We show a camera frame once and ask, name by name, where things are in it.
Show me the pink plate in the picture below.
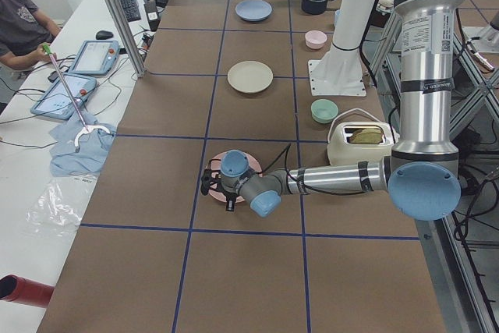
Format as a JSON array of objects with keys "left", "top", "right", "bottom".
[{"left": 203, "top": 151, "right": 261, "bottom": 204}]

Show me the aluminium frame post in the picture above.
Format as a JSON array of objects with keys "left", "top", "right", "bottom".
[{"left": 104, "top": 0, "right": 146, "bottom": 78}]

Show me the green bowl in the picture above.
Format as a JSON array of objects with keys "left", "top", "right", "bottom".
[{"left": 310, "top": 98, "right": 339, "bottom": 124}]

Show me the black computer mouse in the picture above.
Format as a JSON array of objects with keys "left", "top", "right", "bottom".
[{"left": 95, "top": 30, "right": 114, "bottom": 40}]

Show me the pink reacher grabber tool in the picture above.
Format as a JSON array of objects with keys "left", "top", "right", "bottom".
[{"left": 41, "top": 43, "right": 111, "bottom": 152}]

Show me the black keyboard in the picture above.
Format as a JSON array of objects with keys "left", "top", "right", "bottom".
[{"left": 119, "top": 0, "right": 141, "bottom": 22}]

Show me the light blue cup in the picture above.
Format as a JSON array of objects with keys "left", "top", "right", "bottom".
[{"left": 334, "top": 9, "right": 341, "bottom": 28}]

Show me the blue teach pendant tablet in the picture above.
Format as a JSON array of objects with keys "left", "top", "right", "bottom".
[{"left": 69, "top": 40, "right": 119, "bottom": 76}]

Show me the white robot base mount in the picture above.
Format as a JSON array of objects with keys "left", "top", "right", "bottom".
[{"left": 308, "top": 0, "right": 377, "bottom": 97}]

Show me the light blue cloth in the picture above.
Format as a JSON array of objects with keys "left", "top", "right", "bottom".
[{"left": 49, "top": 114, "right": 116, "bottom": 177}]

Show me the seated person in grey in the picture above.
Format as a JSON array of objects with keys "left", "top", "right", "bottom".
[{"left": 1, "top": 0, "right": 61, "bottom": 71}]

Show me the clear plastic bag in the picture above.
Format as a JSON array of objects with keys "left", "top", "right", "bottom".
[{"left": 24, "top": 175, "right": 97, "bottom": 239}]

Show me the red cylinder tube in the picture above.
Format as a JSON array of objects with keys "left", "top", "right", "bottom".
[{"left": 1, "top": 275, "right": 54, "bottom": 308}]

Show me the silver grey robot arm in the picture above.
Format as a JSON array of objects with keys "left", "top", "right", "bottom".
[{"left": 200, "top": 0, "right": 463, "bottom": 221}]

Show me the blue plate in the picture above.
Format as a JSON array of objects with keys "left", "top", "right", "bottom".
[{"left": 235, "top": 0, "right": 273, "bottom": 22}]

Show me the pink bowl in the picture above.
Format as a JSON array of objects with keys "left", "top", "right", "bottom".
[{"left": 305, "top": 30, "right": 327, "bottom": 50}]

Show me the cream toaster with bread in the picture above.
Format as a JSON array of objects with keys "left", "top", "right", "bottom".
[{"left": 327, "top": 108, "right": 400, "bottom": 166}]

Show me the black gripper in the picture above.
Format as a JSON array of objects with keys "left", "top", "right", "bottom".
[{"left": 201, "top": 158, "right": 238, "bottom": 211}]

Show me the cream white plate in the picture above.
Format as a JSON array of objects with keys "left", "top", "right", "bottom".
[{"left": 228, "top": 61, "right": 274, "bottom": 94}]

